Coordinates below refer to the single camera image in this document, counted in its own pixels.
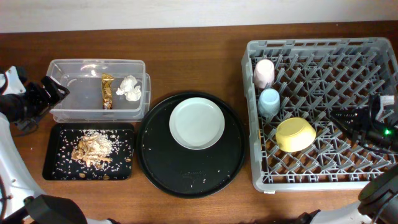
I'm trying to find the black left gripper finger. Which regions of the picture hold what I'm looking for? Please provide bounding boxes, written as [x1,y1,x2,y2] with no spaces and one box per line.
[1,66,27,95]
[41,76,70,103]

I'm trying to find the gold foil snack wrapper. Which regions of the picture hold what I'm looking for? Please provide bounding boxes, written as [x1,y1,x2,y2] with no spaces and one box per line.
[101,73,114,110]

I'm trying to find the yellow plastic bowl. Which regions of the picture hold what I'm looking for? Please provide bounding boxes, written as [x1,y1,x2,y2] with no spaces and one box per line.
[275,117,317,152]

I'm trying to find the white tissue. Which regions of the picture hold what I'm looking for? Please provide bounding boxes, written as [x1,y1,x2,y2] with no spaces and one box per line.
[116,75,142,101]

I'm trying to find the blue plastic cup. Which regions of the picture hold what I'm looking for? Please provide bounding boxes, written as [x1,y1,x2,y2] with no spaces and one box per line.
[257,88,280,118]

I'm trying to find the pink plastic cup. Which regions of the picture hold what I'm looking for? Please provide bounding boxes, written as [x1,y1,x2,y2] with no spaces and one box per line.
[253,59,275,89]

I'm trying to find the pale grey round plate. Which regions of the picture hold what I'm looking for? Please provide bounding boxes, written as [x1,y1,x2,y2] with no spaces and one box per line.
[169,97,225,151]

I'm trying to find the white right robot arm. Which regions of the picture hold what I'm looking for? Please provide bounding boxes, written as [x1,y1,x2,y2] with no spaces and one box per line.
[293,94,397,224]

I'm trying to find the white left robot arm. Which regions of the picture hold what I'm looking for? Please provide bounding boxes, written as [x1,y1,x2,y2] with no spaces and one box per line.
[1,66,114,224]

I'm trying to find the clear plastic waste bin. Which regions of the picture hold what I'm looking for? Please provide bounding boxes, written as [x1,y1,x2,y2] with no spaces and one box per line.
[47,58,151,123]

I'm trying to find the grey dishwasher rack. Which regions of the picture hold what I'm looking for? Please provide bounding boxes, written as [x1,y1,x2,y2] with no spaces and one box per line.
[241,37,397,194]

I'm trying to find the black rectangular tray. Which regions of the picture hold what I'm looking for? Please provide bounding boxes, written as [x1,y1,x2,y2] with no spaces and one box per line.
[42,123,134,180]

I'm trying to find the spilled rice food scraps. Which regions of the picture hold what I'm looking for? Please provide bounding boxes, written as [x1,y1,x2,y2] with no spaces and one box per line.
[50,129,134,180]

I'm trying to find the round black serving tray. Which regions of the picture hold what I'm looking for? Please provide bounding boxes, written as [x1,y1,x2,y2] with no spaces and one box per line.
[136,91,248,198]

